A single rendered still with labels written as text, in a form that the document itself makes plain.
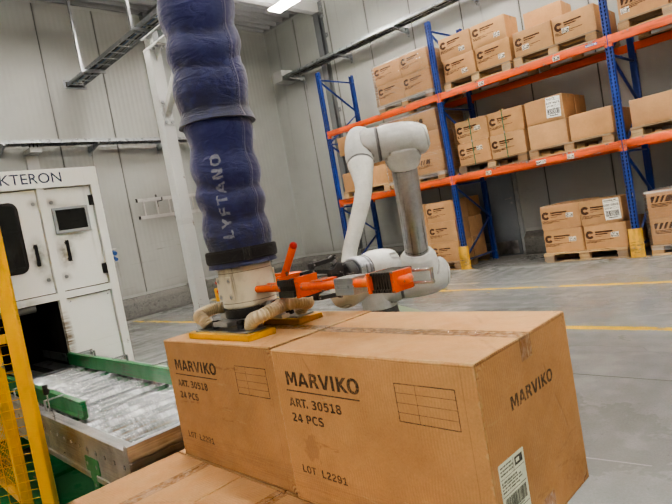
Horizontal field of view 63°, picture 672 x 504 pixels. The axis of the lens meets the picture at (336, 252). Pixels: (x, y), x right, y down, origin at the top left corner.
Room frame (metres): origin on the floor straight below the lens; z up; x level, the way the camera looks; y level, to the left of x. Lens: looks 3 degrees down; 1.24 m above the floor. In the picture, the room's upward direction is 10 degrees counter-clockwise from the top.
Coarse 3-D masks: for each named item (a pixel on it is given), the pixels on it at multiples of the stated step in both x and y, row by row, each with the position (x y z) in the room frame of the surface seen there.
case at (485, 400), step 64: (384, 320) 1.50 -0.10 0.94; (448, 320) 1.36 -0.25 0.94; (512, 320) 1.24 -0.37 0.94; (320, 384) 1.27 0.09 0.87; (384, 384) 1.13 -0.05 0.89; (448, 384) 1.01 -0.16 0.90; (512, 384) 1.05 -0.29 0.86; (320, 448) 1.30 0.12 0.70; (384, 448) 1.15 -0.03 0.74; (448, 448) 1.03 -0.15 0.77; (512, 448) 1.03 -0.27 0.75; (576, 448) 1.22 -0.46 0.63
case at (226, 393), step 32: (320, 320) 1.67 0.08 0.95; (192, 352) 1.70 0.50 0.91; (224, 352) 1.57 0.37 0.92; (256, 352) 1.45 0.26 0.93; (192, 384) 1.73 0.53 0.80; (224, 384) 1.59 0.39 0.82; (256, 384) 1.47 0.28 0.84; (192, 416) 1.76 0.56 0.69; (224, 416) 1.62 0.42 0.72; (256, 416) 1.49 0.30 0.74; (192, 448) 1.79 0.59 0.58; (224, 448) 1.64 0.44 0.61; (256, 448) 1.52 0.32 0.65; (288, 448) 1.41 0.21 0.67; (288, 480) 1.43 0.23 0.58
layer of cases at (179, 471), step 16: (160, 464) 1.79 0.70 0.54; (176, 464) 1.76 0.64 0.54; (192, 464) 1.74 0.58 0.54; (208, 464) 1.72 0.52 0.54; (128, 480) 1.70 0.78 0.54; (144, 480) 1.68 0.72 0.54; (160, 480) 1.66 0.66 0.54; (176, 480) 1.64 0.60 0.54; (192, 480) 1.62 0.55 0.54; (208, 480) 1.60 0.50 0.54; (224, 480) 1.58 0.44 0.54; (240, 480) 1.56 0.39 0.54; (256, 480) 1.54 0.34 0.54; (96, 496) 1.63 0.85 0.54; (112, 496) 1.61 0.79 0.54; (128, 496) 1.59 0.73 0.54; (144, 496) 1.57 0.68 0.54; (160, 496) 1.55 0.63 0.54; (176, 496) 1.53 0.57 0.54; (192, 496) 1.51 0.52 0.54; (208, 496) 1.50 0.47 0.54; (224, 496) 1.48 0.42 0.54; (240, 496) 1.46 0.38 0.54; (256, 496) 1.45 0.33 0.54; (272, 496) 1.43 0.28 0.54; (288, 496) 1.41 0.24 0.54
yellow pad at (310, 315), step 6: (288, 312) 1.75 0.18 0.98; (294, 312) 1.77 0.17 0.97; (312, 312) 1.73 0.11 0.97; (318, 312) 1.72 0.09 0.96; (288, 318) 1.70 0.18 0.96; (294, 318) 1.68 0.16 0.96; (300, 318) 1.66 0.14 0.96; (306, 318) 1.68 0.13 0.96; (312, 318) 1.69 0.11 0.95; (282, 324) 1.72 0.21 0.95; (288, 324) 1.70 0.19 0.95; (294, 324) 1.67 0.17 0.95; (300, 324) 1.66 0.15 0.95
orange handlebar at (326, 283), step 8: (296, 272) 1.94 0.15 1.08; (312, 280) 1.49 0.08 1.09; (320, 280) 1.45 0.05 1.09; (328, 280) 1.49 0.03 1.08; (360, 280) 1.35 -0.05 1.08; (400, 280) 1.26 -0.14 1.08; (408, 280) 1.27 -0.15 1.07; (256, 288) 1.66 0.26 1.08; (264, 288) 1.63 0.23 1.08; (272, 288) 1.60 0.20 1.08; (304, 288) 1.50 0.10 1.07; (312, 288) 1.48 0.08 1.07; (320, 288) 1.46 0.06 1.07; (328, 288) 1.44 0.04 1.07
